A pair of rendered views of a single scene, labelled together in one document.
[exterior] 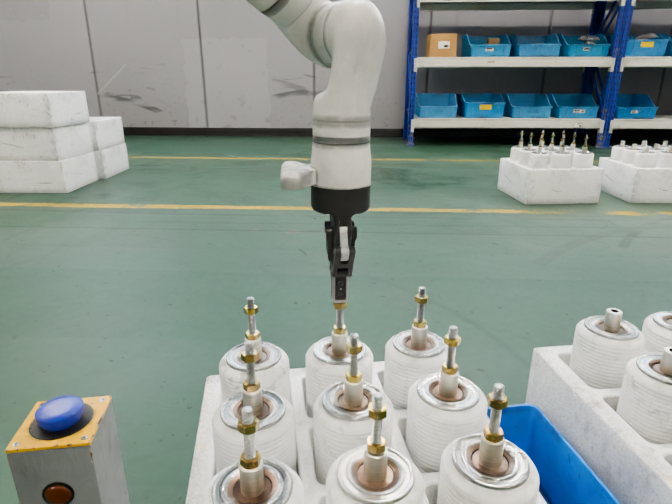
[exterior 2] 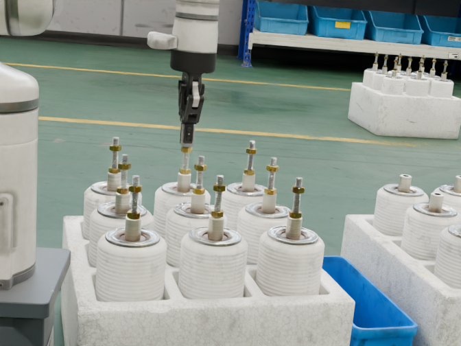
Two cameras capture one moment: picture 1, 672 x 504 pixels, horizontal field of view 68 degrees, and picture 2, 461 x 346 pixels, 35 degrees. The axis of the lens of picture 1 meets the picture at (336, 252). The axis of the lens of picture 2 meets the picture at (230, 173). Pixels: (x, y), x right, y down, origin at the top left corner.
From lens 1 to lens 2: 0.61 m
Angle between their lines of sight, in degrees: 9
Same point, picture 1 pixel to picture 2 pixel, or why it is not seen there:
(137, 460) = not seen: outside the picture
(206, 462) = (81, 254)
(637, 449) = (405, 261)
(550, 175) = (405, 103)
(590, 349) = (385, 205)
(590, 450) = (380, 279)
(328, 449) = (178, 241)
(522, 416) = (332, 266)
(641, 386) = (413, 220)
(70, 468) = not seen: hidden behind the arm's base
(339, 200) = (193, 60)
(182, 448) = not seen: hidden behind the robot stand
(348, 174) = (202, 41)
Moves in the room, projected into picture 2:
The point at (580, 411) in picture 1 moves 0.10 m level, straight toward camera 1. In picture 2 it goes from (374, 251) to (361, 268)
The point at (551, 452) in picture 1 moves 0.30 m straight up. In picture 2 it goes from (352, 289) to (374, 128)
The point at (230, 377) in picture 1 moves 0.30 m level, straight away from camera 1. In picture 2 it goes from (97, 199) to (68, 154)
